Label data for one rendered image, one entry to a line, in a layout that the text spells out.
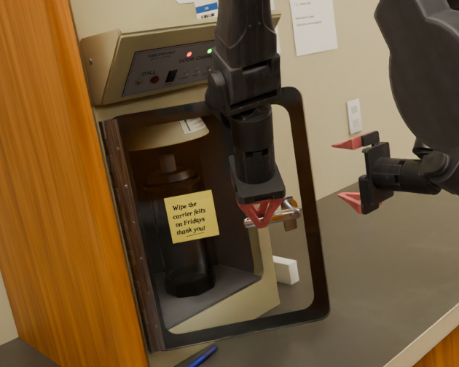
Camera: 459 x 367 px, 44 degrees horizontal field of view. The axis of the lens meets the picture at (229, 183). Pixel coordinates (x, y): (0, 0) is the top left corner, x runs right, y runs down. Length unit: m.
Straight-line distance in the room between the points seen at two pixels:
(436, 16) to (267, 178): 0.50
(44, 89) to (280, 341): 0.59
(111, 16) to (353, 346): 0.67
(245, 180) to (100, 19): 0.33
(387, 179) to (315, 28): 0.99
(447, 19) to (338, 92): 1.67
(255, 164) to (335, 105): 1.22
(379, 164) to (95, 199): 0.49
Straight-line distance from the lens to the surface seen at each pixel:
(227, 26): 0.66
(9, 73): 0.93
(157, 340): 0.98
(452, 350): 1.22
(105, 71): 0.83
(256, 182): 0.79
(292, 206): 0.89
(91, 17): 0.90
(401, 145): 2.31
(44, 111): 0.84
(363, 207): 1.04
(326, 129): 1.93
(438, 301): 1.15
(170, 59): 0.88
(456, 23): 0.32
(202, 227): 0.91
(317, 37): 1.91
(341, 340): 1.04
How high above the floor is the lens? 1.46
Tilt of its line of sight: 13 degrees down
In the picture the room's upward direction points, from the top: 10 degrees counter-clockwise
